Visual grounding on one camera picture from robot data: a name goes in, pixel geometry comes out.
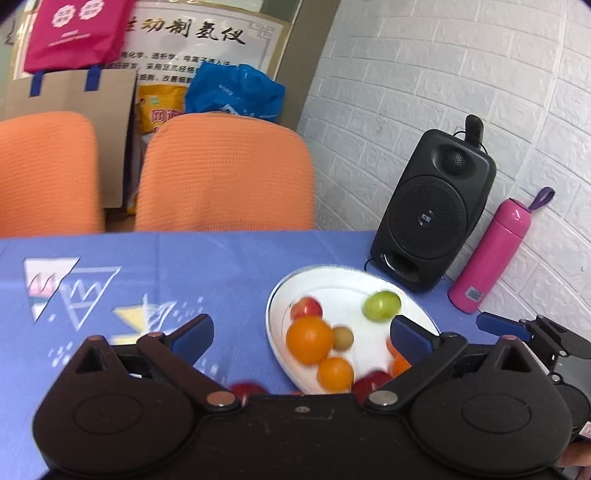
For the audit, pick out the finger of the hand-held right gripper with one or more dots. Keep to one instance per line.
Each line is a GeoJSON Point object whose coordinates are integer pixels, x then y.
{"type": "Point", "coordinates": [501, 325]}

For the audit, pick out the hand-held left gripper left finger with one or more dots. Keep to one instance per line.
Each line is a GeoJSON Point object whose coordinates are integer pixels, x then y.
{"type": "Point", "coordinates": [196, 335]}

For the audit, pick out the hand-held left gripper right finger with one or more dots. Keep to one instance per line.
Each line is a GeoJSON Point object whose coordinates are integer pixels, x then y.
{"type": "Point", "coordinates": [408, 337]}

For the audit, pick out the small orange tangerine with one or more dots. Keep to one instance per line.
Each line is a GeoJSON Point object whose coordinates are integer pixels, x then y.
{"type": "Point", "coordinates": [398, 364]}
{"type": "Point", "coordinates": [335, 374]}

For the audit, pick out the green jujube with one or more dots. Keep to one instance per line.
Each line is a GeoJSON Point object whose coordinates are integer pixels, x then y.
{"type": "Point", "coordinates": [381, 305]}

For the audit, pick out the dark red plum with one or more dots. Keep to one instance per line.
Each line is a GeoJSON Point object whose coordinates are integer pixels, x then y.
{"type": "Point", "coordinates": [247, 391]}
{"type": "Point", "coordinates": [371, 382]}

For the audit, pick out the white plate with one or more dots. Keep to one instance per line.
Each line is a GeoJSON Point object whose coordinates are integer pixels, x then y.
{"type": "Point", "coordinates": [341, 288]}

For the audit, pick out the large orange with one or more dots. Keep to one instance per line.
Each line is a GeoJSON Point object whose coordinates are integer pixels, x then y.
{"type": "Point", "coordinates": [309, 339]}

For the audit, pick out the person's right hand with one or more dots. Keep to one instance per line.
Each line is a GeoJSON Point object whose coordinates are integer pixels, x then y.
{"type": "Point", "coordinates": [579, 458]}

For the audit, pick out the blue printed tablecloth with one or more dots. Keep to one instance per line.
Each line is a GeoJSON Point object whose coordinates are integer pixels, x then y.
{"type": "Point", "coordinates": [184, 277]}

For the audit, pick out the pink water bottle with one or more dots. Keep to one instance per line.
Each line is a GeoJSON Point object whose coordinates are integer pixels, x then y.
{"type": "Point", "coordinates": [489, 258]}

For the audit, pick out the black speaker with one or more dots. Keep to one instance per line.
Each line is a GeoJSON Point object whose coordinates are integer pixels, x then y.
{"type": "Point", "coordinates": [429, 217]}

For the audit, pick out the orange chair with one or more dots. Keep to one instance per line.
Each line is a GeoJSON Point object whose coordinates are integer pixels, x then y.
{"type": "Point", "coordinates": [46, 175]}
{"type": "Point", "coordinates": [226, 175]}

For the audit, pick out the black microphone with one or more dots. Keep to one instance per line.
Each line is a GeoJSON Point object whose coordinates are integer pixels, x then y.
{"type": "Point", "coordinates": [474, 129]}

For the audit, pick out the yellow snack bag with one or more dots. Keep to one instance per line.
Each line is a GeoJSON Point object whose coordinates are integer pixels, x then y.
{"type": "Point", "coordinates": [159, 108]}

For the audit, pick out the kraft paper bag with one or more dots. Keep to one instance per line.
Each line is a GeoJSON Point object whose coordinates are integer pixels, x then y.
{"type": "Point", "coordinates": [111, 120]}

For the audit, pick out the blue plastic bag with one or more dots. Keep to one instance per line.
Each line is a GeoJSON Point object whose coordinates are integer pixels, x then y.
{"type": "Point", "coordinates": [235, 94]}

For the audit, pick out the magenta tote bag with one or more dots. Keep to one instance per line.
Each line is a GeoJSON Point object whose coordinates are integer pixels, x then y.
{"type": "Point", "coordinates": [74, 32]}

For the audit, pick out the calligraphy wall poster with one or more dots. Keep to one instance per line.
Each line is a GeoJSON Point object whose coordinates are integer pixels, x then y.
{"type": "Point", "coordinates": [207, 32]}

